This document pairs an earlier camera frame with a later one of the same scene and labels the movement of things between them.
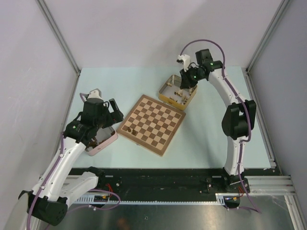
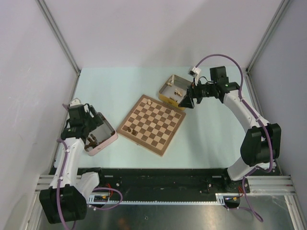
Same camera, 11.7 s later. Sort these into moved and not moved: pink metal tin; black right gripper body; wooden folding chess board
Moved: black right gripper body
Not moved: wooden folding chess board; pink metal tin
